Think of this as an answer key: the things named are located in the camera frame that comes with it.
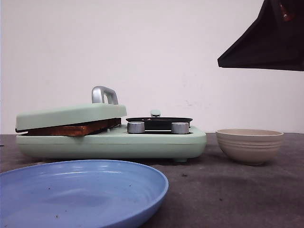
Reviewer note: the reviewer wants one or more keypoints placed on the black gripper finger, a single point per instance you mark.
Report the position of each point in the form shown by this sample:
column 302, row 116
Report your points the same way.
column 275, row 40

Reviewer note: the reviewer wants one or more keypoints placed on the beige ceramic bowl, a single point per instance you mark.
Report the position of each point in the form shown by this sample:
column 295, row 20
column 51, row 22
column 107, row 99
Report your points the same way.
column 249, row 146

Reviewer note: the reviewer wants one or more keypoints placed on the breakfast maker hinged lid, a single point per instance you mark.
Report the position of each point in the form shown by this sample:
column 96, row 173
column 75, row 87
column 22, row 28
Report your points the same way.
column 104, row 106

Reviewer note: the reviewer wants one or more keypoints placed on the white bread slice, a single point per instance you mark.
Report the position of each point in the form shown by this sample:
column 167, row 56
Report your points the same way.
column 78, row 129

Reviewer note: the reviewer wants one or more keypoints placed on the mint green breakfast maker base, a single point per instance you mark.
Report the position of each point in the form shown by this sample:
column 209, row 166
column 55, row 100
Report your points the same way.
column 116, row 143

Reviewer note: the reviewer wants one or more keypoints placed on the right silver control knob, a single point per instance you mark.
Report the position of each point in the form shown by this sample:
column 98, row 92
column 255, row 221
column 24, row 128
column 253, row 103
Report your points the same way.
column 180, row 128

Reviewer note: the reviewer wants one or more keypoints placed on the silver control knob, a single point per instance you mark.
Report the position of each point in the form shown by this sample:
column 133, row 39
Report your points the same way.
column 135, row 127
column 180, row 128

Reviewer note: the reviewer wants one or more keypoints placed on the black round frying pan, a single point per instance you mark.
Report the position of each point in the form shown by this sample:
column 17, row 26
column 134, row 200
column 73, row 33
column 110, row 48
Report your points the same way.
column 157, row 122

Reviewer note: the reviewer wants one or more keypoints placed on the left silver control knob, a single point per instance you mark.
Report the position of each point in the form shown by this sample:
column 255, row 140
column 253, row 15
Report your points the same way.
column 135, row 127

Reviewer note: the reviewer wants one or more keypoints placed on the blue plastic plate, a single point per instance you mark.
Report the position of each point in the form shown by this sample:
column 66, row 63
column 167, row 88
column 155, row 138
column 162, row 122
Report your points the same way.
column 81, row 194

